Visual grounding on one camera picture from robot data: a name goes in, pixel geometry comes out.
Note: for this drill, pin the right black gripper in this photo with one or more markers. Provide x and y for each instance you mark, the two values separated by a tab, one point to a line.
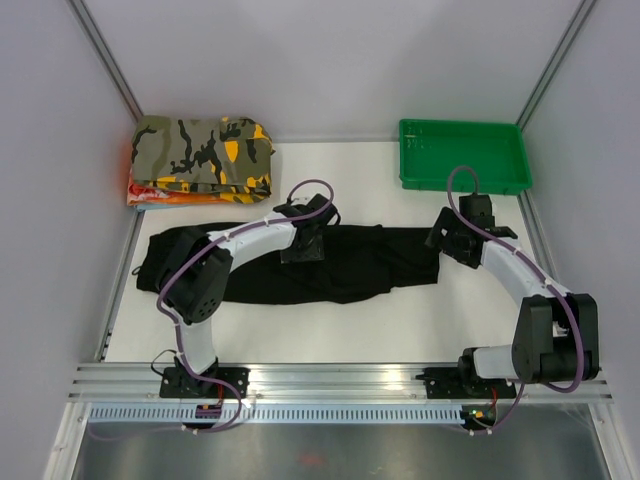
448	220

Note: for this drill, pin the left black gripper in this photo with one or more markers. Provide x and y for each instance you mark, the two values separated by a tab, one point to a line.
313	254

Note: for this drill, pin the black trousers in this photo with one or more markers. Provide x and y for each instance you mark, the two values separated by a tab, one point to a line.
360	263

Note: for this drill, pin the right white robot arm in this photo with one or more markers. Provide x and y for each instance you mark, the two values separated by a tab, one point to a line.
556	338

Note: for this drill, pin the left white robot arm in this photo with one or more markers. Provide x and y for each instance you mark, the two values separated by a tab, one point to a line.
193	280

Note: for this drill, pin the camouflage folded trousers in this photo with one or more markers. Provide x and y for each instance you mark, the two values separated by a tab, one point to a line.
226	157

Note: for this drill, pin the orange folded trousers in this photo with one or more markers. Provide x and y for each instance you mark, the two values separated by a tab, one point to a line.
146	197

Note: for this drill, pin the green plastic tray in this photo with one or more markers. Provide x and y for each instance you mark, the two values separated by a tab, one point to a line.
429	150

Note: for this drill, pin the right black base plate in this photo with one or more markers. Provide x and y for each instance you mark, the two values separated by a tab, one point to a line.
449	383

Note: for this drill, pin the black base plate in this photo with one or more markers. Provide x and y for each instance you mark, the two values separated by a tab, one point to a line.
176	383
449	383

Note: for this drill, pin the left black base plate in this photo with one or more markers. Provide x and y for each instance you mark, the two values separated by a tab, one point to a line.
176	383

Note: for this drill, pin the aluminium mounting rail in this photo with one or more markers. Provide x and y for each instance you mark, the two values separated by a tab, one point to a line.
265	383

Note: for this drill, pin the white slotted cable duct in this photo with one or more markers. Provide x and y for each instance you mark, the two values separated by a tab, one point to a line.
278	414

